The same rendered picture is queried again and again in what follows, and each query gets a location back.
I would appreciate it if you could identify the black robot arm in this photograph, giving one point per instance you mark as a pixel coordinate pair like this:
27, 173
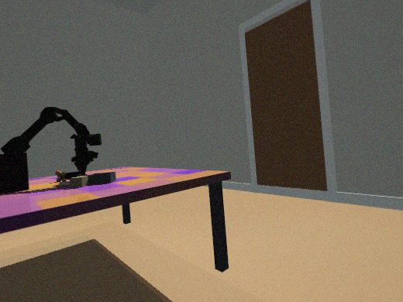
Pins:
20, 144

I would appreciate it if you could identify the tan rectangular block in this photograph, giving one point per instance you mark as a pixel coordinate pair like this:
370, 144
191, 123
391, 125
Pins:
78, 181

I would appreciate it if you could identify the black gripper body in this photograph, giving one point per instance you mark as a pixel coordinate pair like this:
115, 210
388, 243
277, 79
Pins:
80, 155

